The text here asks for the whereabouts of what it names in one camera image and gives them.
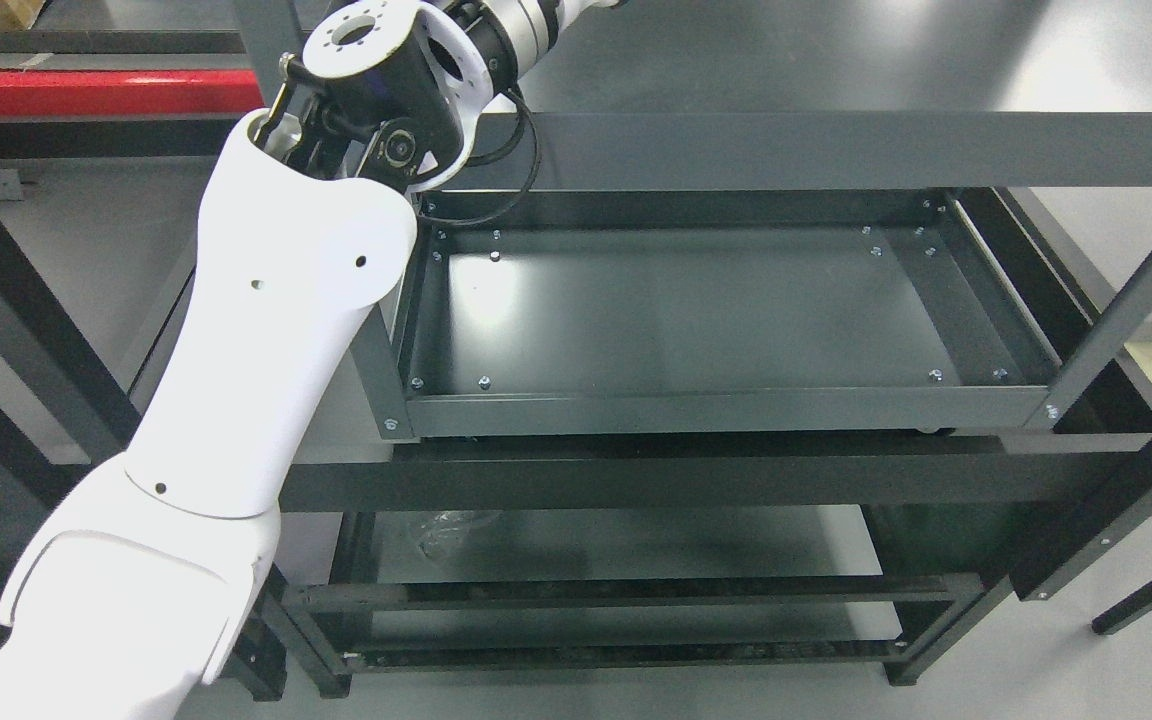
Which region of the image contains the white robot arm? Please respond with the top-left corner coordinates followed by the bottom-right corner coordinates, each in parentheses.
top-left (0, 1), bottom-right (589, 719)

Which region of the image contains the black metal shelf rack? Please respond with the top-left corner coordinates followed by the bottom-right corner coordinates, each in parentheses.
top-left (0, 1), bottom-right (1152, 700)

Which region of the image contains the red metal beam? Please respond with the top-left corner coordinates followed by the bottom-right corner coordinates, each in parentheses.
top-left (0, 69), bottom-right (265, 118)

